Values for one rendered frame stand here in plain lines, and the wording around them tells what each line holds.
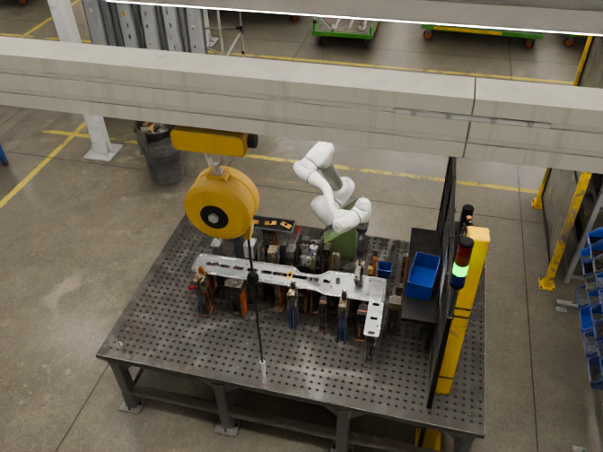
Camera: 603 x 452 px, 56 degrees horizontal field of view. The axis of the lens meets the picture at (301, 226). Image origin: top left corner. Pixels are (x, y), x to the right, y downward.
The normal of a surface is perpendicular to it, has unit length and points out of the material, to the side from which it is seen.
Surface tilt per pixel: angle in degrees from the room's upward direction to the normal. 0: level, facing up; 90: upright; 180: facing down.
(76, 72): 90
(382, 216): 0
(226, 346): 0
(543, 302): 0
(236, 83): 90
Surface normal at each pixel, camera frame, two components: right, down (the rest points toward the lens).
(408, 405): -0.02, -0.76
